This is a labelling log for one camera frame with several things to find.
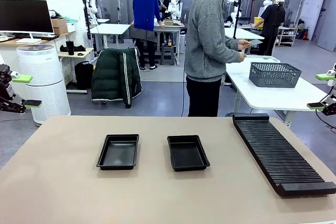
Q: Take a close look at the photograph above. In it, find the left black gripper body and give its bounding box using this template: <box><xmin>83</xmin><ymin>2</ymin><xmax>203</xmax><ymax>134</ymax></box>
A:
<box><xmin>0</xmin><ymin>63</ymin><xmax>15</xmax><ymax>103</ymax></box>

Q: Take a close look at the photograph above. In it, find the black plastic ESD tray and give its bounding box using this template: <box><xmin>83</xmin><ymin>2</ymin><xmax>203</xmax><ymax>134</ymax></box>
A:
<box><xmin>166</xmin><ymin>135</ymin><xmax>211</xmax><ymax>172</ymax></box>
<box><xmin>96</xmin><ymin>134</ymin><xmax>140</xmax><ymax>170</ymax></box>

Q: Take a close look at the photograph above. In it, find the person's right forearm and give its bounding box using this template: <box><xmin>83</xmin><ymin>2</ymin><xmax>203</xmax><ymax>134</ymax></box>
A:
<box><xmin>220</xmin><ymin>50</ymin><xmax>242</xmax><ymax>64</ymax></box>

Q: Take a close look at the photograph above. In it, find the person's left forearm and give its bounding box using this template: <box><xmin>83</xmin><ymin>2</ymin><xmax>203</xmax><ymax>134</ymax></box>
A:
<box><xmin>223</xmin><ymin>36</ymin><xmax>240</xmax><ymax>51</ymax></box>

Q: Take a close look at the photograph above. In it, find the person's left hand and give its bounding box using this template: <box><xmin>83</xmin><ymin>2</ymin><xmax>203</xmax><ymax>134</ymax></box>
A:
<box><xmin>237</xmin><ymin>39</ymin><xmax>253</xmax><ymax>51</ymax></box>

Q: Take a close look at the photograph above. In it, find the white cylindrical air purifier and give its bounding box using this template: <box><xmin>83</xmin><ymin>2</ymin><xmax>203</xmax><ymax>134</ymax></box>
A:
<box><xmin>16</xmin><ymin>45</ymin><xmax>71</xmax><ymax>126</ymax></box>

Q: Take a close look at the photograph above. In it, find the wooden top desk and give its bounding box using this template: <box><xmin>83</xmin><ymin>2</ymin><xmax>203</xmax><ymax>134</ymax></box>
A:
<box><xmin>0</xmin><ymin>31</ymin><xmax>77</xmax><ymax>51</ymax></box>

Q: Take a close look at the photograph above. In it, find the grey plastic lattice basket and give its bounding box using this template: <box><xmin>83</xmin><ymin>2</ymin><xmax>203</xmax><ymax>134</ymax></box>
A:
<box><xmin>248</xmin><ymin>62</ymin><xmax>302</xmax><ymax>89</ymax></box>

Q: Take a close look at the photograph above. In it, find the black tumbler cup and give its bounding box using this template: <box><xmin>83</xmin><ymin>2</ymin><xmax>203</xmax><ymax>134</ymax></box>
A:
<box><xmin>65</xmin><ymin>39</ymin><xmax>76</xmax><ymax>56</ymax></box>

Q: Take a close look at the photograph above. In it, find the white storage shelf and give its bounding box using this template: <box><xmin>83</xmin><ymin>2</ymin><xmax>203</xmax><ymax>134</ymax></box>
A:
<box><xmin>275</xmin><ymin>26</ymin><xmax>299</xmax><ymax>48</ymax></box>

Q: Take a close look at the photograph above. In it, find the black backpack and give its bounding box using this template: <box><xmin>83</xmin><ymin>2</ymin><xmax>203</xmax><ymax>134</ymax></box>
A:
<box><xmin>74</xmin><ymin>60</ymin><xmax>95</xmax><ymax>90</ymax></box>

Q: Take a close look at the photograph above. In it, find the brown cardboard box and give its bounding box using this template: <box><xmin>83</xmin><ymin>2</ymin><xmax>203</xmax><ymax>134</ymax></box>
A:
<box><xmin>51</xmin><ymin>18</ymin><xmax>67</xmax><ymax>28</ymax></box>
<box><xmin>53</xmin><ymin>26</ymin><xmax>69</xmax><ymax>36</ymax></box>

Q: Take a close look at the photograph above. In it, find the black slotted board rack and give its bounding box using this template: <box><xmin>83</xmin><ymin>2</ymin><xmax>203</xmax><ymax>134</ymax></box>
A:
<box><xmin>232</xmin><ymin>113</ymin><xmax>336</xmax><ymax>197</ymax></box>

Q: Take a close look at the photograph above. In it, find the black folded cloth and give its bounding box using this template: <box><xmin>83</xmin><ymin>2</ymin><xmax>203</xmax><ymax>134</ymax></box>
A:
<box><xmin>59</xmin><ymin>45</ymin><xmax>87</xmax><ymax>52</ymax></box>

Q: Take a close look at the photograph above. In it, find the black computer monitor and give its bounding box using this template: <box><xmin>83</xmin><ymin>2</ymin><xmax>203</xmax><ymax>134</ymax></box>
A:
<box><xmin>0</xmin><ymin>0</ymin><xmax>55</xmax><ymax>44</ymax></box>

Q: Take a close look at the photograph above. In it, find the small wooden side table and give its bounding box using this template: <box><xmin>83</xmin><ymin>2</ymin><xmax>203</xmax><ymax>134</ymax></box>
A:
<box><xmin>57</xmin><ymin>47</ymin><xmax>95</xmax><ymax>95</ymax></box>

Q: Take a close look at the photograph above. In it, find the person in black with headset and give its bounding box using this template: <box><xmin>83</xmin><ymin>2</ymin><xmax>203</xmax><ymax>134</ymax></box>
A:
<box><xmin>258</xmin><ymin>0</ymin><xmax>286</xmax><ymax>56</ymax></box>

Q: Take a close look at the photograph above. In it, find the dark green padded jacket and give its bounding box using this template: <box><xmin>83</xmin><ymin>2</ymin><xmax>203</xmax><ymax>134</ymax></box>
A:
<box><xmin>91</xmin><ymin>47</ymin><xmax>143</xmax><ymax>109</ymax></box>

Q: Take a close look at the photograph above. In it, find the long white background table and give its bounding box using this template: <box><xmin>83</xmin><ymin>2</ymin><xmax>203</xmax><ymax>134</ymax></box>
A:
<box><xmin>224</xmin><ymin>27</ymin><xmax>265</xmax><ymax>41</ymax></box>

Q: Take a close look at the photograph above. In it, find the person in grey sweater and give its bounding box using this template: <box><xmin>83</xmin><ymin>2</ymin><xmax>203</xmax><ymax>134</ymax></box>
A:
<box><xmin>184</xmin><ymin>0</ymin><xmax>241</xmax><ymax>118</ymax></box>

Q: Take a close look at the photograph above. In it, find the person in blue hoodie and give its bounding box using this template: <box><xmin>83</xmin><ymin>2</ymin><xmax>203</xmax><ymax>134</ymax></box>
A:
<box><xmin>130</xmin><ymin>0</ymin><xmax>166</xmax><ymax>70</ymax></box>

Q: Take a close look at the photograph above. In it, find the grey step stool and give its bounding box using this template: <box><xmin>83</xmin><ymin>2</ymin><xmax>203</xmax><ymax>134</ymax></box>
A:
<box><xmin>160</xmin><ymin>45</ymin><xmax>176</xmax><ymax>66</ymax></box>

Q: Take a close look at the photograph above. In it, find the grey background workbench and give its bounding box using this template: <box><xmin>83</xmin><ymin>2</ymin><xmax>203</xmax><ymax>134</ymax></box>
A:
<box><xmin>153</xmin><ymin>20</ymin><xmax>185</xmax><ymax>66</ymax></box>

